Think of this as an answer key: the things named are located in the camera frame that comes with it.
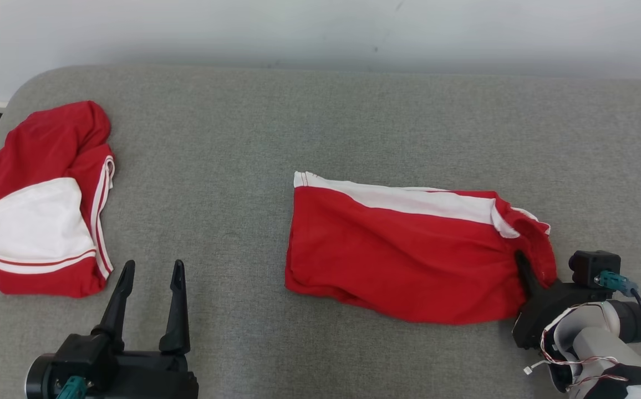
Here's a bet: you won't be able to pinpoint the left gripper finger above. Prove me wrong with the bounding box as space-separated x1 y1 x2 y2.
91 260 136 351
159 259 191 355

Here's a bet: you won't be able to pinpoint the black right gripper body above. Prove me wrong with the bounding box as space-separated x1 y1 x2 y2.
512 280 609 350

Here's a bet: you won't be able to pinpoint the white red right arm wires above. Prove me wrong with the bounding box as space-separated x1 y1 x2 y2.
523 302 629 388

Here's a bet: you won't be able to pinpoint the red shorts with white waistband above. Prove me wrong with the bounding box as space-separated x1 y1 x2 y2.
284 171 558 325

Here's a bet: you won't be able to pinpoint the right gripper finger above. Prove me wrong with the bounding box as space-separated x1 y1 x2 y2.
515 250 547 299

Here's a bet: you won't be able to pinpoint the red basketball jersey number 23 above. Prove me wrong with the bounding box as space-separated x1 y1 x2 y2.
0 100 116 299

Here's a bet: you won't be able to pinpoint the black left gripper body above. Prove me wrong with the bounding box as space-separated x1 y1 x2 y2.
90 354 199 399

